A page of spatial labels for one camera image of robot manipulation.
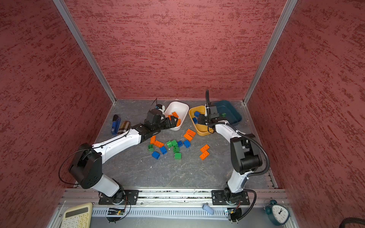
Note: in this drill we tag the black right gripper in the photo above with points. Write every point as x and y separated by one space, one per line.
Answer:
201 117

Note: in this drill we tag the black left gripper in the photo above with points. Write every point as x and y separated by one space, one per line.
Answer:
173 123

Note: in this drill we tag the orange lego plate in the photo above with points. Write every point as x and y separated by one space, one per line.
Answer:
175 114

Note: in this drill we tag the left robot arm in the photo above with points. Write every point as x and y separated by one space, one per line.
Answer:
87 164

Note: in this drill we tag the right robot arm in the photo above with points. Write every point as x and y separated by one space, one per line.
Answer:
245 152

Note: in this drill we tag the white plastic bin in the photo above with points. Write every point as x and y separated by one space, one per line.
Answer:
181 109

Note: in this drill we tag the teal plastic bin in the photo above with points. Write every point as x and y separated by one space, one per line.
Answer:
233 116

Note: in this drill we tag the orange lego brick lower pair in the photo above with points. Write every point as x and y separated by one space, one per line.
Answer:
188 137

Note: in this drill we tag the orange lego brick pair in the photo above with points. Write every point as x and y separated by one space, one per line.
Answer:
188 137
191 133

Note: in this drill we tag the orange lego brick upper pair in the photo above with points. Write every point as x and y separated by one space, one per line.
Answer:
191 133

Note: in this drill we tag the plaid fabric case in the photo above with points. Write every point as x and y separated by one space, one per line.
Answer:
123 127

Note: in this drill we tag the small blue cylinder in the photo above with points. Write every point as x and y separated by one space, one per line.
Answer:
208 209

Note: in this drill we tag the green alarm clock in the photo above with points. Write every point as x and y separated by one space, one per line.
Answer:
277 214

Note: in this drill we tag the beige calculator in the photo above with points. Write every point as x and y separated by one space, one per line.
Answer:
78 216

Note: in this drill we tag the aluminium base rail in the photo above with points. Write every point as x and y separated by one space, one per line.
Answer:
165 203

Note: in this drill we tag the aluminium corner post right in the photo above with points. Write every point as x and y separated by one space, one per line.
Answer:
281 23

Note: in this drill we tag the aluminium corner post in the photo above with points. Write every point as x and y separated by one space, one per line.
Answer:
281 23
72 26

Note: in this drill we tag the aluminium corner post left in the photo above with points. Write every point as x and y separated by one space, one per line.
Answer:
72 26

